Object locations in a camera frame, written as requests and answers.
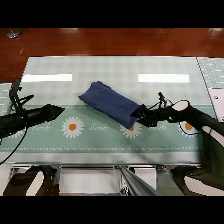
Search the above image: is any blue garment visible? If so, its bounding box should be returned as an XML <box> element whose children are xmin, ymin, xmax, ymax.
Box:
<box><xmin>78</xmin><ymin>80</ymin><xmax>148</xmax><ymax>130</ymax></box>

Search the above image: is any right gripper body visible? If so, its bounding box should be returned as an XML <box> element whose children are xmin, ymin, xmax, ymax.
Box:
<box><xmin>135</xmin><ymin>104</ymin><xmax>163</xmax><ymax>129</ymax></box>

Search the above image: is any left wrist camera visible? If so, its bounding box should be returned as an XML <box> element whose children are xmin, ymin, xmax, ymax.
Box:
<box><xmin>8</xmin><ymin>79</ymin><xmax>35</xmax><ymax>115</ymax></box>

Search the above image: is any black cable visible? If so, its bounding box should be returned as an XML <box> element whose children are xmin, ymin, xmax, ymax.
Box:
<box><xmin>0</xmin><ymin>124</ymin><xmax>30</xmax><ymax>166</ymax></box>

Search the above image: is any silver frame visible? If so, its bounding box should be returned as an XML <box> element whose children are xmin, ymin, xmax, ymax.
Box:
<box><xmin>0</xmin><ymin>162</ymin><xmax>224</xmax><ymax>197</ymax></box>

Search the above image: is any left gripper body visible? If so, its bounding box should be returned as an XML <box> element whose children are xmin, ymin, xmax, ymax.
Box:
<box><xmin>27</xmin><ymin>103</ymin><xmax>66</xmax><ymax>126</ymax></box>

